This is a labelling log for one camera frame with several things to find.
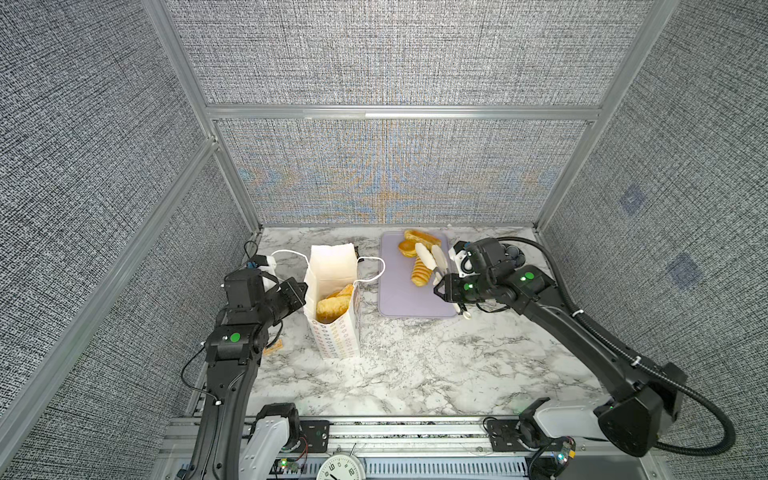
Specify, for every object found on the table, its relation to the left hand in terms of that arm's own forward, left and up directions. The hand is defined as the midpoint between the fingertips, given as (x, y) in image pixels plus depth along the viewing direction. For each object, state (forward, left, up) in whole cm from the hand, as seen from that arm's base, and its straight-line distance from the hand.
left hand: (308, 283), depth 72 cm
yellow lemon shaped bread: (+4, -7, -12) cm, 14 cm away
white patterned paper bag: (+12, -4, -9) cm, 15 cm away
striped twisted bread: (+17, -32, -21) cm, 41 cm away
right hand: (0, -33, -4) cm, 33 cm away
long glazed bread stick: (+33, -34, -20) cm, 51 cm away
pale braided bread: (0, -4, -12) cm, 13 cm away
